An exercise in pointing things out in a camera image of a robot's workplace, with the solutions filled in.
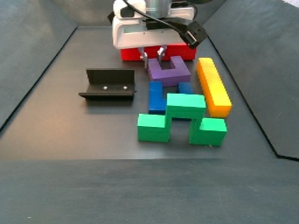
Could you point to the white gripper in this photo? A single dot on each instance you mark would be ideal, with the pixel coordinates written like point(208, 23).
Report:
point(137, 31)

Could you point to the purple U-shaped block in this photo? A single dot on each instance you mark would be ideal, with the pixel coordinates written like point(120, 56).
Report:
point(178, 73)

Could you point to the red slotted board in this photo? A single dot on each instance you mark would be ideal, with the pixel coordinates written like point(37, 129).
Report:
point(182, 50)

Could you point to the black angle fixture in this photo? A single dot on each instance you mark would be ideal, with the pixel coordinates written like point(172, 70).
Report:
point(110, 84)

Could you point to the blue U-shaped block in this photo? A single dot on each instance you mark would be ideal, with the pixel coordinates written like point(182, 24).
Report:
point(157, 100)

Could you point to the yellow long bar block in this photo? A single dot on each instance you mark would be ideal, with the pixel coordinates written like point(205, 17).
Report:
point(213, 87)

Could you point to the green stepped block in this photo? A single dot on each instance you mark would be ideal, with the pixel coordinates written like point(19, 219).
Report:
point(208, 130)

